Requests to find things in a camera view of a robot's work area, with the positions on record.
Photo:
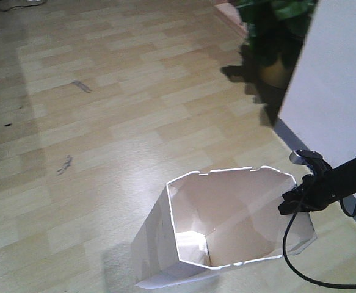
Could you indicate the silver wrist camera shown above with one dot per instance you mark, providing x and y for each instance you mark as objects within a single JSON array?
[{"x": 300, "y": 157}]

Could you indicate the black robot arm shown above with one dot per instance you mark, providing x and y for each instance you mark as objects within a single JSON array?
[{"x": 342, "y": 179}]

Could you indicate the white plastic trash bin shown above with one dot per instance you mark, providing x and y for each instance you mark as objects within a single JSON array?
[{"x": 205, "y": 224}]

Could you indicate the green potted plant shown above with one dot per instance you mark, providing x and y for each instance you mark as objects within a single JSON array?
[{"x": 275, "y": 32}]

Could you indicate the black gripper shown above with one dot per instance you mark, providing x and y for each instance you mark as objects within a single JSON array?
[{"x": 312, "y": 194}]

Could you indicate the white cabinet panel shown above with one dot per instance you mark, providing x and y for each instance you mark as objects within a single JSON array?
[{"x": 319, "y": 108}]

